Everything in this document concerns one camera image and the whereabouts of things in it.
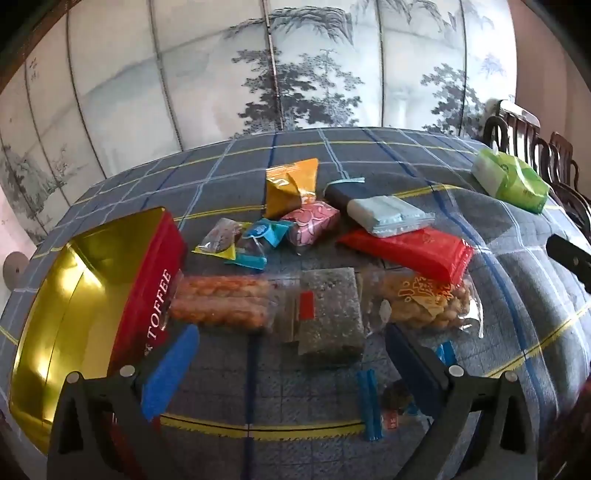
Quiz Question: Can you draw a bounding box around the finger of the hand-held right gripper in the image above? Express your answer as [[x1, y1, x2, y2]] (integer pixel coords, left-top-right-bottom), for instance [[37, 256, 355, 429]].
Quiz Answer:
[[546, 233, 591, 294]]

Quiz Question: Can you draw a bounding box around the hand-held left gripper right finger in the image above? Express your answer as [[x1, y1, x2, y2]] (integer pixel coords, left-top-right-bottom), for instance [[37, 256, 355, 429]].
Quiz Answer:
[[385, 323, 539, 480]]

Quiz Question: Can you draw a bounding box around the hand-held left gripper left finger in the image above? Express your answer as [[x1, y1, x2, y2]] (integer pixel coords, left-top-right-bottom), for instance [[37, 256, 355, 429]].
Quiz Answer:
[[46, 324, 200, 480]]

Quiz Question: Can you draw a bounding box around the small blue-edged clear packet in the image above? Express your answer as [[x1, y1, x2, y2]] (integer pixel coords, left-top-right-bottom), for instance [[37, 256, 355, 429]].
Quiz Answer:
[[355, 342, 458, 441], [225, 219, 294, 270]]

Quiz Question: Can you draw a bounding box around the clear peanut packet red print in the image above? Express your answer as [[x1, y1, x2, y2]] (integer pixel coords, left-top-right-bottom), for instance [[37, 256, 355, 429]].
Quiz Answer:
[[362, 268, 483, 337]]

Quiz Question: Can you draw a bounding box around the clear orange snack sticks packet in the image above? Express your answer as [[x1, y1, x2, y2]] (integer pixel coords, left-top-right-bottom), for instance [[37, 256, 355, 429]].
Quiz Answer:
[[168, 274, 278, 330]]

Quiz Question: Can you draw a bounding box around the clear grey sesame bar packet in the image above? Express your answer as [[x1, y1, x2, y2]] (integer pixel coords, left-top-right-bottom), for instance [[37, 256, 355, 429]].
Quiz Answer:
[[272, 267, 368, 367]]

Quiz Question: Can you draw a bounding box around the red snack packet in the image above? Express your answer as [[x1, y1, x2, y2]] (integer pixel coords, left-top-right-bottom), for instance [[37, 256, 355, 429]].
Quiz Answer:
[[337, 226, 475, 283]]

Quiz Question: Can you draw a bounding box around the red tin box gold inside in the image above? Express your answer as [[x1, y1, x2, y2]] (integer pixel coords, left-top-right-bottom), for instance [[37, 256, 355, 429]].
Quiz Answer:
[[9, 206, 188, 455]]

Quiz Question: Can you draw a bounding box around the small yellow-edged clear packet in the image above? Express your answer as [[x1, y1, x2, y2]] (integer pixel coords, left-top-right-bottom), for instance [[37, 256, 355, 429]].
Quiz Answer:
[[193, 218, 241, 259]]

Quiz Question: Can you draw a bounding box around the navy and white snack packet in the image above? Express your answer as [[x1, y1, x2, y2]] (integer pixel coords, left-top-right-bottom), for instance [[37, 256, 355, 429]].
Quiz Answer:
[[323, 178, 436, 238]]

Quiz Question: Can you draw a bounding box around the pink patterned snack packet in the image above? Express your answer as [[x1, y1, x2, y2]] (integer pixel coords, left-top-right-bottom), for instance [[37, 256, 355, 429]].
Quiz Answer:
[[281, 202, 341, 247]]

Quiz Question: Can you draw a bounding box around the dark wooden chair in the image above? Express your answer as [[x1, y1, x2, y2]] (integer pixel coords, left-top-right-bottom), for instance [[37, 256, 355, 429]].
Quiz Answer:
[[549, 180, 591, 232], [482, 99, 541, 153], [531, 131, 580, 185]]

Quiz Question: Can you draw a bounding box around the green tissue pack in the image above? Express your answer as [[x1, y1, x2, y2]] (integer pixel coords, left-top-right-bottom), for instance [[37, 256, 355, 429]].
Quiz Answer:
[[471, 147, 550, 214]]

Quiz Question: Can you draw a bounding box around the painted landscape folding screen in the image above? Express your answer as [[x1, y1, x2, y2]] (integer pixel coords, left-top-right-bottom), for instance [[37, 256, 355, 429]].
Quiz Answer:
[[0, 0, 518, 241]]

